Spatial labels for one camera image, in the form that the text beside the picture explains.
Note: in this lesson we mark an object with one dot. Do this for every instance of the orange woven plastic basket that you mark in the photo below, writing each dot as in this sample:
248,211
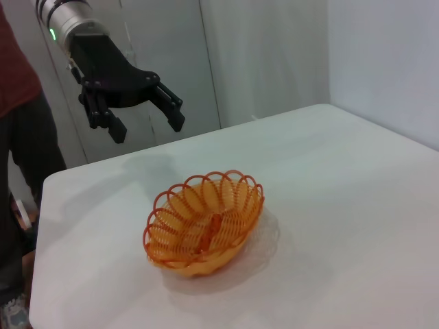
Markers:
209,233

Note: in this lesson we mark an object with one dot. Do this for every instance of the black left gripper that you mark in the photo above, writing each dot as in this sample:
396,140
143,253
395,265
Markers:
109,75

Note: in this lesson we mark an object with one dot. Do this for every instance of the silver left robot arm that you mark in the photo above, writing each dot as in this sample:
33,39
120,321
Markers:
68,17

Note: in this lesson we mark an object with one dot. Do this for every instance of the person in red shirt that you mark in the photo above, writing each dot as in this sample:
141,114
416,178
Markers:
20,137

